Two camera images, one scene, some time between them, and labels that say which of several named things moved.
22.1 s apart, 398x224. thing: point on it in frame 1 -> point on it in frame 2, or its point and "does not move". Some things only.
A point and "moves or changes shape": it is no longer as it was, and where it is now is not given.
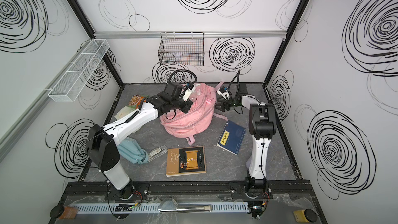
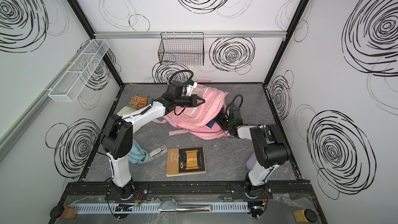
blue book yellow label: x=231 y=137 -> x=210 y=124
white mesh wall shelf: x=69 y=86 does not move
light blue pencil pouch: x=129 y=149 does not move
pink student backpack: x=198 y=119 moves or changes shape
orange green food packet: x=134 y=101 does not move
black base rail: x=185 y=190 does not move
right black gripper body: x=224 y=102 -> x=224 y=121
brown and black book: x=185 y=161 does not move
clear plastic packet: x=156 y=153 does not move
